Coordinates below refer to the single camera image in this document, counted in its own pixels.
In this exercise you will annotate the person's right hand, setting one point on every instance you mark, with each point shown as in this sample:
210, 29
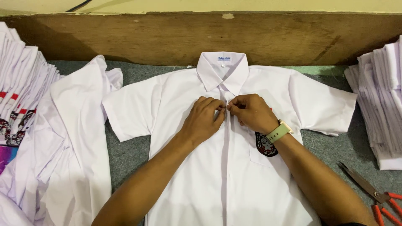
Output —
254, 114

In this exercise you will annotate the person's left hand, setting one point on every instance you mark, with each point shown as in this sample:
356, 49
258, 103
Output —
201, 121

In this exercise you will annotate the white short-sleeved uniform shirt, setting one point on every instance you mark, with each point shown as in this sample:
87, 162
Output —
229, 175

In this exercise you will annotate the pale green wristwatch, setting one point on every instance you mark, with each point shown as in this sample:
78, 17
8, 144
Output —
278, 131

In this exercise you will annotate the brown wooden board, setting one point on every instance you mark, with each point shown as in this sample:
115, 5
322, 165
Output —
201, 37

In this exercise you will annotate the grey felt mat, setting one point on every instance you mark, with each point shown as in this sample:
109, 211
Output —
342, 147

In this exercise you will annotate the stack of folded white shirts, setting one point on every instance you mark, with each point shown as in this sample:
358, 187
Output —
381, 106

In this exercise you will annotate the loose unfolded white shirt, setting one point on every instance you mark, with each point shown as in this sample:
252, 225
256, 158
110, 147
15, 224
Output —
59, 150

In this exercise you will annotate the stack of folded badged shirts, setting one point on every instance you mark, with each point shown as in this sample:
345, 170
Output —
22, 88

